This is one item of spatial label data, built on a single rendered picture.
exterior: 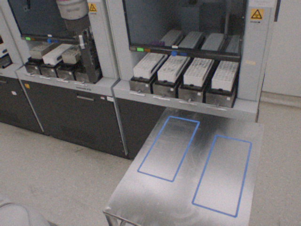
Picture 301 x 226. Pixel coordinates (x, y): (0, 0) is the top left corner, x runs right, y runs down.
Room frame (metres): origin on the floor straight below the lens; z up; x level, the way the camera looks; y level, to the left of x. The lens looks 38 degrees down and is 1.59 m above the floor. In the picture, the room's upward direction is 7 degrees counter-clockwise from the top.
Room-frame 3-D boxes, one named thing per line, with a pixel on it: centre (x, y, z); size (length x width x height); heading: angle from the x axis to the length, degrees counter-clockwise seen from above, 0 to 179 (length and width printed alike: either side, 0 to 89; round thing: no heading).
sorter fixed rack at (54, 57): (1.81, 0.57, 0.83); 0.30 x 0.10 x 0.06; 151
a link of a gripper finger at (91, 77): (0.84, 0.19, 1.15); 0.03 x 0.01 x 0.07; 98
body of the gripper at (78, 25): (0.84, 0.19, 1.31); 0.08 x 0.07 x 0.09; 8
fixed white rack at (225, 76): (1.24, -0.45, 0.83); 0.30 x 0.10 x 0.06; 151
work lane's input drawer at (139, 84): (1.58, -0.12, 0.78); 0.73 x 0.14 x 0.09; 151
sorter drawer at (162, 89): (1.51, -0.25, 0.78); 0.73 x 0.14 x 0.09; 151
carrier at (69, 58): (1.65, 0.48, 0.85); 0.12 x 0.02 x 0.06; 62
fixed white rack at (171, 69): (1.39, -0.19, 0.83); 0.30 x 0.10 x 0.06; 151
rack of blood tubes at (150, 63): (1.47, -0.05, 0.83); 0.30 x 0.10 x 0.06; 151
